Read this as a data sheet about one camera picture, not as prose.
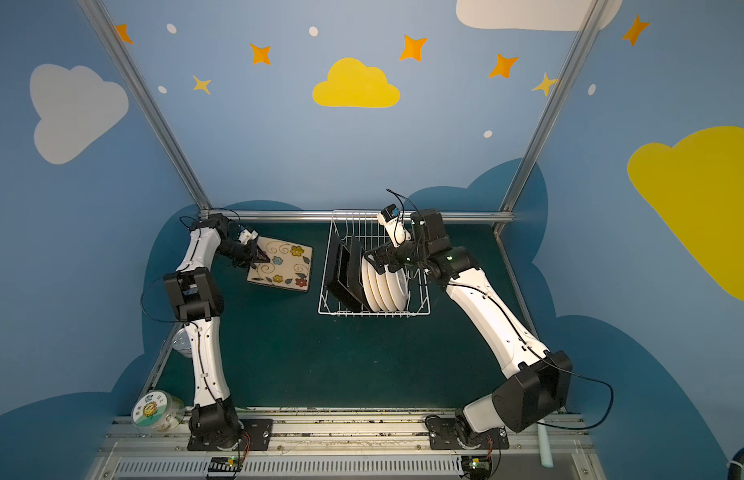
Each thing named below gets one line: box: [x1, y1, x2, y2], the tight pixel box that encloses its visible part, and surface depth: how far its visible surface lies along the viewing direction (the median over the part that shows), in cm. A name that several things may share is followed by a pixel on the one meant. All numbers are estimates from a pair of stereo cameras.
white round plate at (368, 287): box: [361, 256, 379, 313], surface depth 88 cm
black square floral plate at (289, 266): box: [246, 237, 314, 293], surface depth 109 cm
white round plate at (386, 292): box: [377, 271, 398, 312], surface depth 88 cm
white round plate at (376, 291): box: [368, 267, 387, 313], surface depth 88 cm
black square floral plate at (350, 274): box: [337, 237, 370, 313], surface depth 87 cm
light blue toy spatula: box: [537, 419, 554, 468], surface depth 73 cm
